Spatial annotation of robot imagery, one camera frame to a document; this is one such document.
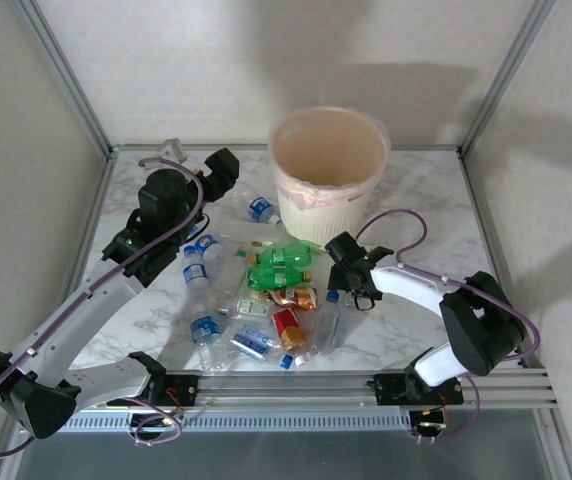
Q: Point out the aluminium frame post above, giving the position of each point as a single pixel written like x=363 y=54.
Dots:
x=66 y=70
x=508 y=70

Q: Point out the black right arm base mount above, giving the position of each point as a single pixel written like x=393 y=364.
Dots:
x=391 y=387

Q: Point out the crushed brown orange bottle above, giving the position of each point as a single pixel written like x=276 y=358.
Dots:
x=296 y=297

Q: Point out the cream plastic waste bin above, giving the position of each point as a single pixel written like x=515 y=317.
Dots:
x=316 y=215

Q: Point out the clear bottle green cap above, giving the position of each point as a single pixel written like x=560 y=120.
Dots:
x=236 y=270

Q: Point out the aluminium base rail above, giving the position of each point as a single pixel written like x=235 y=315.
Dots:
x=291 y=387

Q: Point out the red label bottle white cap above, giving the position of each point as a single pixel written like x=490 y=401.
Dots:
x=288 y=327

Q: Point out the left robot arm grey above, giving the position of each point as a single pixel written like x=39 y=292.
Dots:
x=66 y=330

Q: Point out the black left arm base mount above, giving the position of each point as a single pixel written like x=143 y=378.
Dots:
x=183 y=387

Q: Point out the clear bottle blue cap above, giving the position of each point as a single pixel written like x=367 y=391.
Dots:
x=331 y=322

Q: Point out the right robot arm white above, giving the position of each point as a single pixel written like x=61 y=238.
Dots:
x=411 y=287

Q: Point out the clear bottle green label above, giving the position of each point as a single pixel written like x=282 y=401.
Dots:
x=251 y=307

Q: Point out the green plastic bottle yellow cap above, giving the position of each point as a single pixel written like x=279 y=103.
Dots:
x=278 y=277
x=281 y=256

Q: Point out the pink plastic bin liner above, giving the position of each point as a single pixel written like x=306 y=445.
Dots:
x=311 y=194

